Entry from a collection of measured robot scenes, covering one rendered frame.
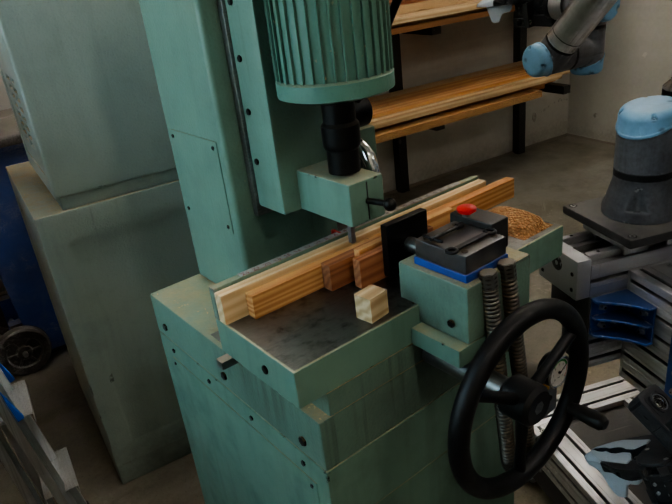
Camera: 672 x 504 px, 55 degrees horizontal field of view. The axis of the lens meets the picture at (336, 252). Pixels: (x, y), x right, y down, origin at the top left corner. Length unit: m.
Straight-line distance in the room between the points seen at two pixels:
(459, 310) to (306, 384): 0.23
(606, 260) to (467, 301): 0.58
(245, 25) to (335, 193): 0.28
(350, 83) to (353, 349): 0.36
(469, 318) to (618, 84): 3.90
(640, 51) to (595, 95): 0.44
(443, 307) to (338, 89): 0.34
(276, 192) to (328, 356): 0.32
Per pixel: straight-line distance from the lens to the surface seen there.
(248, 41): 1.03
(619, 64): 4.69
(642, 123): 1.39
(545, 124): 4.85
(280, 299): 0.99
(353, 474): 1.02
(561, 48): 1.53
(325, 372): 0.88
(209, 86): 1.08
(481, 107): 3.67
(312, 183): 1.04
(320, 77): 0.90
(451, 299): 0.91
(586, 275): 1.40
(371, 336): 0.91
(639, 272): 1.45
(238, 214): 1.14
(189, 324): 1.22
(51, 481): 1.74
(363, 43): 0.90
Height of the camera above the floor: 1.38
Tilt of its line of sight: 25 degrees down
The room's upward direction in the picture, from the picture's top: 7 degrees counter-clockwise
